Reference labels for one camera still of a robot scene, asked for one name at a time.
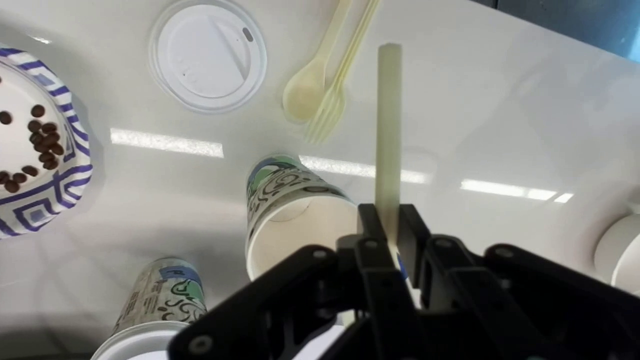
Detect lidded patterned paper cup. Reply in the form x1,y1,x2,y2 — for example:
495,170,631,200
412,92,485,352
87,256,207,360

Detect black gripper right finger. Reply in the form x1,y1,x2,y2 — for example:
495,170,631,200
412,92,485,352
396,203,640,360

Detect open patterned paper cup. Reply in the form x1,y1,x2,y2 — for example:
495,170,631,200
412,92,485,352
244,155,359,283

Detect blue white patterned bowl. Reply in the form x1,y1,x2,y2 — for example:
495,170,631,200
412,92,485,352
0,47,95,240

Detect brown coffee beans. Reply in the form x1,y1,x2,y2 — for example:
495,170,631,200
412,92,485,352
0,102,65,196

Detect white plastic cup lid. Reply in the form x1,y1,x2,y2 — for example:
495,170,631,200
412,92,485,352
148,0,270,117

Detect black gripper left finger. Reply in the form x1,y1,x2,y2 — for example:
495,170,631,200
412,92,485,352
168,203,436,360

